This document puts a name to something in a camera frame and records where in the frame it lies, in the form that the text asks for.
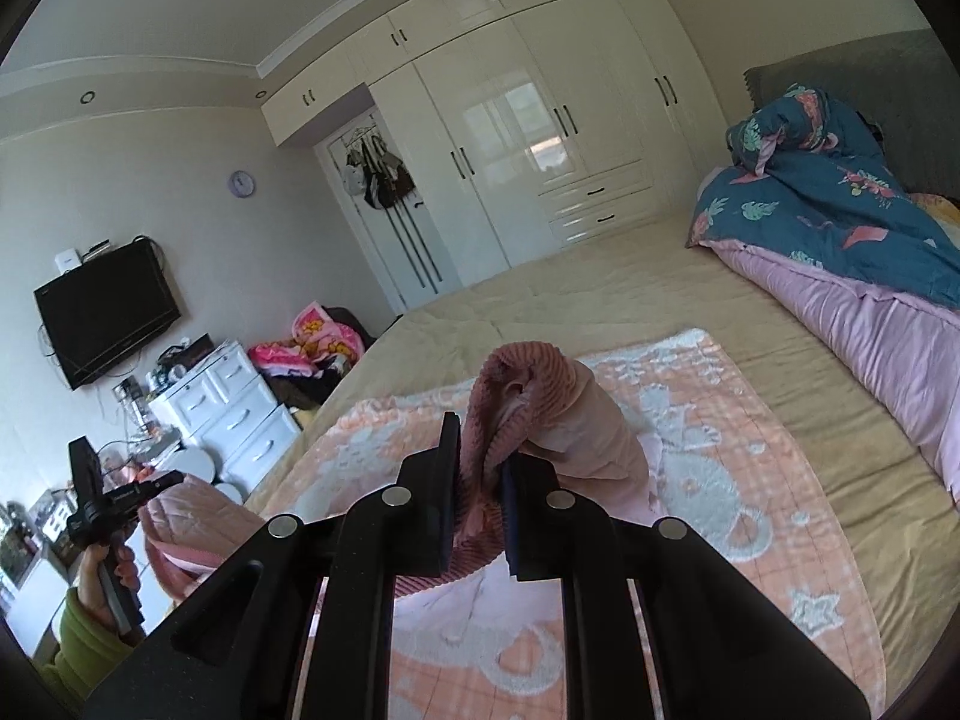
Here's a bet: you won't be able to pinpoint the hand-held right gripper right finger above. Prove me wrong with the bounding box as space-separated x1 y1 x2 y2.
499 457 875 720

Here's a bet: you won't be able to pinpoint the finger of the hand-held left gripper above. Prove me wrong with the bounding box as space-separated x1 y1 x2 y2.
109 469 185 515

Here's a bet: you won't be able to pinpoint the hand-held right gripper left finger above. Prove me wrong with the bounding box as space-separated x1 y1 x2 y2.
82 411 462 720

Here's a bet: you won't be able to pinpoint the pink quilted jacket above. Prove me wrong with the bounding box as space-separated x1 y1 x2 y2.
139 341 653 650

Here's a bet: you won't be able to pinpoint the person's left forearm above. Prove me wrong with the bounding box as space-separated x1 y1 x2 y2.
41 586 147 698

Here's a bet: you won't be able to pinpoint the person's left hand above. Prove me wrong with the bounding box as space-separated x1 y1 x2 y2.
79 538 141 631

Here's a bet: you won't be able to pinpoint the white drawer unit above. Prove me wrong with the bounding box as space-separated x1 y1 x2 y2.
148 341 302 481

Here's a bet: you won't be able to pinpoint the black television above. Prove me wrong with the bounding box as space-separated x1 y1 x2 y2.
34 240 183 391

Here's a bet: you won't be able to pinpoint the pink cartoon blanket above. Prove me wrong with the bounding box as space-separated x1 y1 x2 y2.
247 302 365 376

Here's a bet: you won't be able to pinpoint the orange patterned blanket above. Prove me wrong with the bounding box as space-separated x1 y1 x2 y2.
244 328 886 720

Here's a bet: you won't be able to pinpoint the beige bed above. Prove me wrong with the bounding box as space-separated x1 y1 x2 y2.
244 210 960 706

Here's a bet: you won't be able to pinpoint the white door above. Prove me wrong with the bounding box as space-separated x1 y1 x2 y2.
313 109 462 316

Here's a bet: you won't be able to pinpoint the hanging bags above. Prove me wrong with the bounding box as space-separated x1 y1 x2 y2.
343 136 417 211

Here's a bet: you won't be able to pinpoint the white wardrobe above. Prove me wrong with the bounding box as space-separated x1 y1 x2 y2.
261 0 751 293

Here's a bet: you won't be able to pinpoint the blue floral duvet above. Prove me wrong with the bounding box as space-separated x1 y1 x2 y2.
686 86 960 503

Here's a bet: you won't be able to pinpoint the yellow pillow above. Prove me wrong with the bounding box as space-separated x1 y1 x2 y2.
911 193 960 222

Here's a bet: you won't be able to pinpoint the grey headboard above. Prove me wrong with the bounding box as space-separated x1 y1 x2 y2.
742 26 960 203

